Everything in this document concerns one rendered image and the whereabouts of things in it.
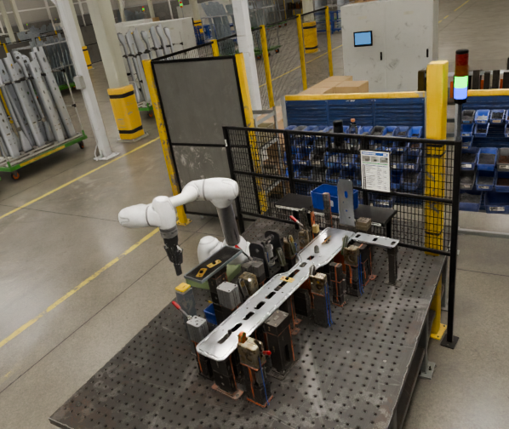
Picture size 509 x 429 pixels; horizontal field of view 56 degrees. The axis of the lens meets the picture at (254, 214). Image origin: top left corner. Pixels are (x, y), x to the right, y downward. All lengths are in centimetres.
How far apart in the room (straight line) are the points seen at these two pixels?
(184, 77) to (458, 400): 389
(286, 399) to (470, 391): 147
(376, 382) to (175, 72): 386
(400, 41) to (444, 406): 697
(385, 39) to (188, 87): 489
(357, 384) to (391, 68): 744
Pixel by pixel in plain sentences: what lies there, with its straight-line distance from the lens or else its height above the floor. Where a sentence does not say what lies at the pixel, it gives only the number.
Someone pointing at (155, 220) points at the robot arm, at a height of 159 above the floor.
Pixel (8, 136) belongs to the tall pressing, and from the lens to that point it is 1005.
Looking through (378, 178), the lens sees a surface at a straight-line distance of 342.
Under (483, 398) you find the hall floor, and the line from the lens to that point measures 358.
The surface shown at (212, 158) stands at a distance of 542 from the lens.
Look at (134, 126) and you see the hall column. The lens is 1045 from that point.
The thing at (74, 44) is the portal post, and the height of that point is 208.
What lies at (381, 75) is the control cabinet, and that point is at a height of 76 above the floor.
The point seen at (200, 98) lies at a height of 157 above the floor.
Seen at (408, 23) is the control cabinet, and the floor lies 161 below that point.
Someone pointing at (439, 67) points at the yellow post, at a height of 198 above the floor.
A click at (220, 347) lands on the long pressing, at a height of 100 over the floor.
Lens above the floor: 256
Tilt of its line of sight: 25 degrees down
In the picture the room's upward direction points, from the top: 9 degrees counter-clockwise
